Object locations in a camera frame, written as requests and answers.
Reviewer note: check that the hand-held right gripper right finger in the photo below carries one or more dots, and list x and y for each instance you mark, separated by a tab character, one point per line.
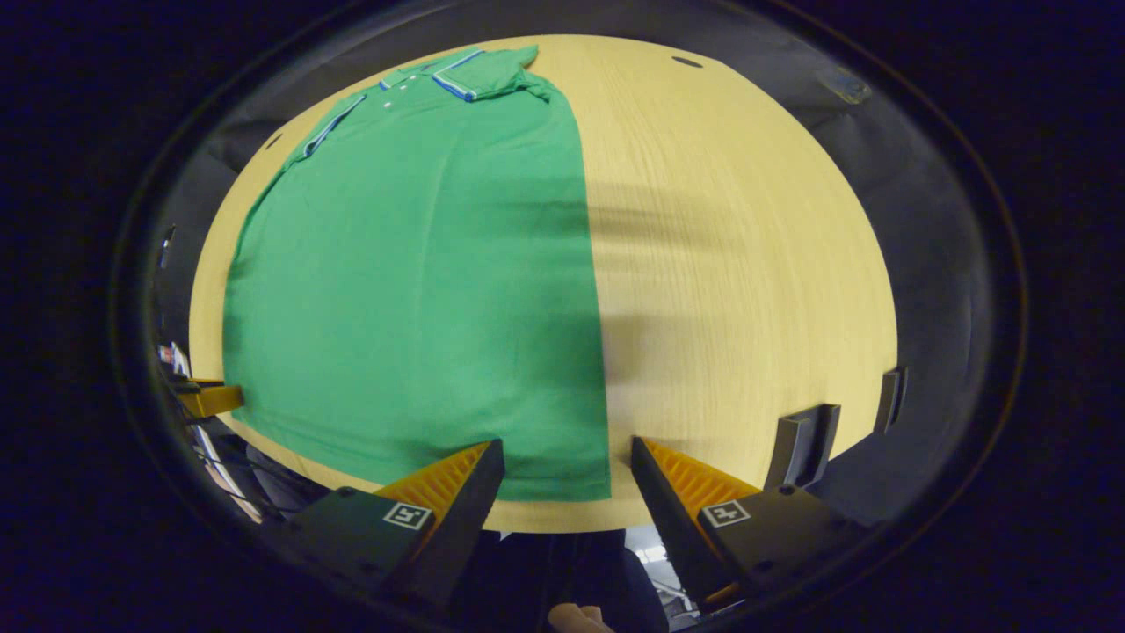
672	523

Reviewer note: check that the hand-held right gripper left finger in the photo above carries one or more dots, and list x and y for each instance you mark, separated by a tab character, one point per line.
470	519

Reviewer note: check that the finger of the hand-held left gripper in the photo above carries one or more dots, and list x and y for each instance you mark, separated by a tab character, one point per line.
215	400

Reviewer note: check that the green T-shirt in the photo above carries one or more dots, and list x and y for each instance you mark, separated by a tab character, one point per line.
422	290

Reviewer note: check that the dark grey curved bracket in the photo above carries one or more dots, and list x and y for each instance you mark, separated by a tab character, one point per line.
804	444
889	400

